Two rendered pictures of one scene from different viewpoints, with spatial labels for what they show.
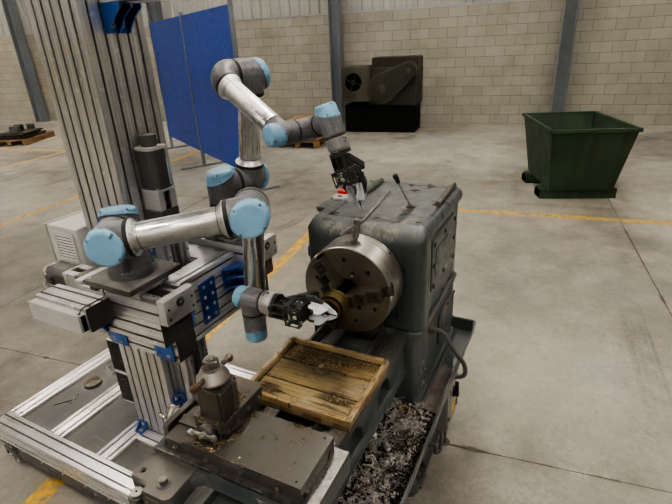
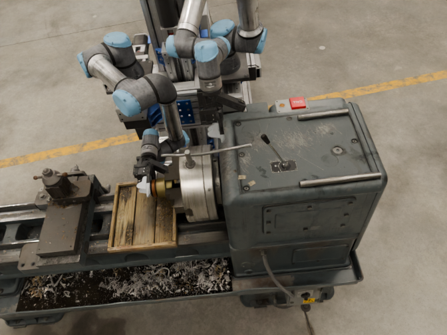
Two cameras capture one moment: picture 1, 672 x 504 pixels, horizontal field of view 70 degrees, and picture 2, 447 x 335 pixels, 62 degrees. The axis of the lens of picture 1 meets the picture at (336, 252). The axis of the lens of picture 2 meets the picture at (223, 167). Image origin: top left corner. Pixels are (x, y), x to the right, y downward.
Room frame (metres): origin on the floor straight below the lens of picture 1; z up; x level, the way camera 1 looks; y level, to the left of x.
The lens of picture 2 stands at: (1.18, -0.93, 2.35)
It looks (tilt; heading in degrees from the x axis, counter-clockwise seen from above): 52 degrees down; 66
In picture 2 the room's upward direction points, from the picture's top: 8 degrees counter-clockwise
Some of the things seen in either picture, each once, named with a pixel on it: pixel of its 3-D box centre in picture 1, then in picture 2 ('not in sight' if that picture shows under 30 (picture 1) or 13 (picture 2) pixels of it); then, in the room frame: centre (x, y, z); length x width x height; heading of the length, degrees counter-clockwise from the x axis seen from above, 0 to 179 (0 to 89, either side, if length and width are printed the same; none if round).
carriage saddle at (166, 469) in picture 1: (238, 473); (60, 220); (0.85, 0.26, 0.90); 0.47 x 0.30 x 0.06; 63
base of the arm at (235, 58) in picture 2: not in sight; (225, 57); (1.90, 0.45, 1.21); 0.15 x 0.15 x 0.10
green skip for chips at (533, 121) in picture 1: (570, 154); not in sight; (5.82, -2.96, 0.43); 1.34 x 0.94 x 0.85; 172
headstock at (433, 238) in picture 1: (388, 245); (292, 172); (1.81, -0.22, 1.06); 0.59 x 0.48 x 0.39; 153
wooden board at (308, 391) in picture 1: (318, 378); (145, 213); (1.20, 0.08, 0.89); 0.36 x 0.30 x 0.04; 63
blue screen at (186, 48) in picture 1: (193, 93); not in sight; (8.07, 2.16, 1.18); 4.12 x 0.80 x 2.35; 31
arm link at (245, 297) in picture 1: (251, 299); (150, 141); (1.38, 0.29, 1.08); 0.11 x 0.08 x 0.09; 61
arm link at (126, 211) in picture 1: (121, 225); (118, 48); (1.45, 0.69, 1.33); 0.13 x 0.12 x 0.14; 7
